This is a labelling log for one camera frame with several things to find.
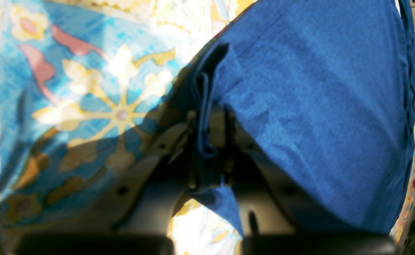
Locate patterned tile tablecloth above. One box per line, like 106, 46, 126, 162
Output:
0, 0, 415, 255

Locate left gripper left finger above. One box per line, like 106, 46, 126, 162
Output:
13, 110, 198, 255

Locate blue long-sleeve T-shirt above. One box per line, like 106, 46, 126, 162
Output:
187, 0, 415, 234

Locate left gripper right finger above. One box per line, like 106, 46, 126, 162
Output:
207, 105, 398, 255

